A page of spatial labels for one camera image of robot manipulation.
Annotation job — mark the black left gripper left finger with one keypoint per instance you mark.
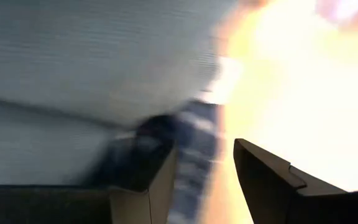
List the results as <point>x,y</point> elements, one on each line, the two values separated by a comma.
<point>104,199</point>

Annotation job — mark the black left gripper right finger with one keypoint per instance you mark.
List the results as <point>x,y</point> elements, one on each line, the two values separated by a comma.
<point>291,202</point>

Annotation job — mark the white plastic mesh basket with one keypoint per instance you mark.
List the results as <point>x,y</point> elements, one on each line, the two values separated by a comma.
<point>73,62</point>

